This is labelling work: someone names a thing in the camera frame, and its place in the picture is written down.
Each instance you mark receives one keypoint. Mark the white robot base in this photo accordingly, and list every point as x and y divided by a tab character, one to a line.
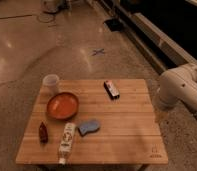
53	6

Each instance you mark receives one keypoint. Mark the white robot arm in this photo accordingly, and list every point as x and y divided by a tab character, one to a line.
178	84

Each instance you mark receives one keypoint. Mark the blue tape cross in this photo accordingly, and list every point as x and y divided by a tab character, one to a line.
98	51

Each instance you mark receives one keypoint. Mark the wooden table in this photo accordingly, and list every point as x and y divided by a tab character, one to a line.
128	132

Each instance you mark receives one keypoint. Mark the small dark red bottle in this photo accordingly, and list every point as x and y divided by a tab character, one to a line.
43	135

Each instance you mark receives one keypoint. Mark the blue sponge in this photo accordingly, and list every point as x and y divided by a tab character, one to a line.
89	126

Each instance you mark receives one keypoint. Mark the white plastic bottle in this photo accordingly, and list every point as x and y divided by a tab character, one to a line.
66	142

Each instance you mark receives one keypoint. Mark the black floor plate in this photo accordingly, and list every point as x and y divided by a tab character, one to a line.
114	24

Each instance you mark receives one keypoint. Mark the long metal rail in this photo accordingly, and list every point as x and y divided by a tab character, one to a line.
146	36

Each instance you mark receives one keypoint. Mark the orange bowl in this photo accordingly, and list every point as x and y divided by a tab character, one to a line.
63	106

